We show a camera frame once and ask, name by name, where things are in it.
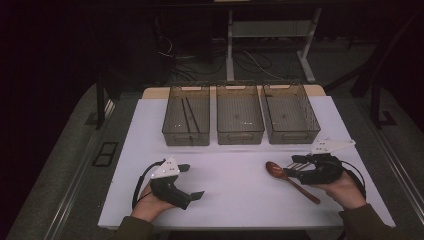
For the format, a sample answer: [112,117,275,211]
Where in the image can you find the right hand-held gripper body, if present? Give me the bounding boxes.
[298,139,357,186]

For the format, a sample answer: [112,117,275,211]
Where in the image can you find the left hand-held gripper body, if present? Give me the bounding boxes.
[148,156,193,211]

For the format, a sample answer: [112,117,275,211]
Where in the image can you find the black chopstick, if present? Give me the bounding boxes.
[185,97,202,135]
[180,97,192,135]

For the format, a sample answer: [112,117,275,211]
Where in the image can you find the smoky clear plastic bin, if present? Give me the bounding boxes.
[261,82,322,145]
[215,82,266,146]
[161,83,212,147]

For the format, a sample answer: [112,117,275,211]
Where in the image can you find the person's left hand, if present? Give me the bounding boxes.
[130,184,176,223]

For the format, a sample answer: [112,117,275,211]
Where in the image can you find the person's right hand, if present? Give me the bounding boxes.
[314,172,368,210]

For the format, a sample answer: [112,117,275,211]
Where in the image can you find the brown wooden spoon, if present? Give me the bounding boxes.
[265,161,322,205]

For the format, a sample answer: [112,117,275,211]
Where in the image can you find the wooden table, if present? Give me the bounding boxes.
[142,84,327,100]

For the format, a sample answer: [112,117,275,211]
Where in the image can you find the black metal stand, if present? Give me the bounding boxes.
[369,79,398,129]
[94,73,116,131]

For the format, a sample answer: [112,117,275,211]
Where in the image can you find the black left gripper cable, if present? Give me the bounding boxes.
[131,159,167,209]

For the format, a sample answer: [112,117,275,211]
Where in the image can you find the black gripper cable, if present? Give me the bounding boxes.
[339,159,367,201]
[131,159,167,209]

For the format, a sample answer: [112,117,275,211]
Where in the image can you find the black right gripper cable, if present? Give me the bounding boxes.
[339,159,367,201]

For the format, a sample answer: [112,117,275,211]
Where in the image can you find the black rectangular floor frame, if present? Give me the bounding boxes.
[91,141,120,168]

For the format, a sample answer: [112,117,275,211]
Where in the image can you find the black floor cables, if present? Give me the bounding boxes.
[156,33,294,83]

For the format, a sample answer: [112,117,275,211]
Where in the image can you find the white floor cable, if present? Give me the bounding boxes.
[243,49,284,81]

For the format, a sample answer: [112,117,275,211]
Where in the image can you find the white metal desk frame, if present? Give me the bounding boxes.
[225,8,323,84]

